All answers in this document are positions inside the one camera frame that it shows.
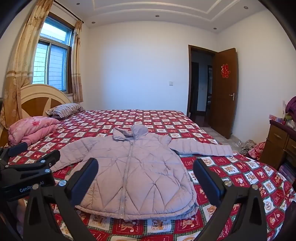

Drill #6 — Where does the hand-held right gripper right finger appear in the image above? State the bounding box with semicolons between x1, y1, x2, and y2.
193;158;273;241

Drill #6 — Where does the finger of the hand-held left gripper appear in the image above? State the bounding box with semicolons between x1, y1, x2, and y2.
3;149;61;178
0;142;28;166

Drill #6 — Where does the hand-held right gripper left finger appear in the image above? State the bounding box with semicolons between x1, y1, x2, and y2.
23;158;100;241

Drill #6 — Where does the lilac puffer jacket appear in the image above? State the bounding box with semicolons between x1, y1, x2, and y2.
50;124;233;220

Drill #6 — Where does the grey clothes pile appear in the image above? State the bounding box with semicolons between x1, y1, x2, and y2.
240;139;257;154

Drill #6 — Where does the folded pink quilt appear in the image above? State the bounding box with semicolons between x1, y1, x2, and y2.
8;116;60;146

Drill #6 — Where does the red printed bear blanket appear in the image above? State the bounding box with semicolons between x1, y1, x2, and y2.
7;109;296;241

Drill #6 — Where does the striped pillow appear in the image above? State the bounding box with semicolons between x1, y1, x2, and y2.
46;103;84;120

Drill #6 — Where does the wooden arched headboard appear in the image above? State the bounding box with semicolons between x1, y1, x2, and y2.
0;84;74;149

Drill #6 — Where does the red bag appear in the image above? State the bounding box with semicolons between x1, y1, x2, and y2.
248;142;266;160

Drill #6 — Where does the brown wooden door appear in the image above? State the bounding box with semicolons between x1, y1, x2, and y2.
211;48;238;139

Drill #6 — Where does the wide beige patterned curtain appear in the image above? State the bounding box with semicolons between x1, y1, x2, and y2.
0;0;55;129

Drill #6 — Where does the brown wooden dresser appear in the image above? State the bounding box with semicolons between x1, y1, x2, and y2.
259;119;296;171

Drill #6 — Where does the stack of purple boxes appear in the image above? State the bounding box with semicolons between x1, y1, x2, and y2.
279;162;296;189

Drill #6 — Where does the pink flat box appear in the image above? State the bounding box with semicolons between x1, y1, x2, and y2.
269;114;287;125

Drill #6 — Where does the window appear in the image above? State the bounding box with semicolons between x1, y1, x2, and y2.
32;16;75;92

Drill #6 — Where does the red paper door decoration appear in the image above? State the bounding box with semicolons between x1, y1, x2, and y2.
221;64;231;79

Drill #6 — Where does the purple cloth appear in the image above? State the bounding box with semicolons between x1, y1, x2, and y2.
285;96;296;115

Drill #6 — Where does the dark curtain rod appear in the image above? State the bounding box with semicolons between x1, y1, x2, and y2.
50;10;85;24

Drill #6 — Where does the dark wooden door frame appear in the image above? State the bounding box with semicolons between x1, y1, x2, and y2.
187;44;218;128

